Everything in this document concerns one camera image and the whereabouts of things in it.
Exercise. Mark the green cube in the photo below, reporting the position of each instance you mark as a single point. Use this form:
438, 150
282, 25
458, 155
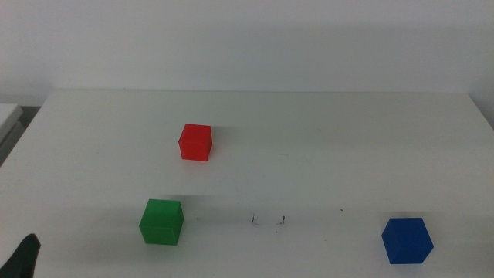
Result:
161, 222

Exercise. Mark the blue cube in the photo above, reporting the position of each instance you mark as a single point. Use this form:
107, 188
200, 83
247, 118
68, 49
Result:
407, 241

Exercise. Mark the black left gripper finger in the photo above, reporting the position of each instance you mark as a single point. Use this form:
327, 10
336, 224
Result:
24, 258

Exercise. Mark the white side furniture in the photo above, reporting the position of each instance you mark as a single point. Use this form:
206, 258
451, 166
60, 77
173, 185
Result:
7, 119

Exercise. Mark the red cube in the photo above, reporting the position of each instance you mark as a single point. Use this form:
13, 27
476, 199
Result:
195, 142

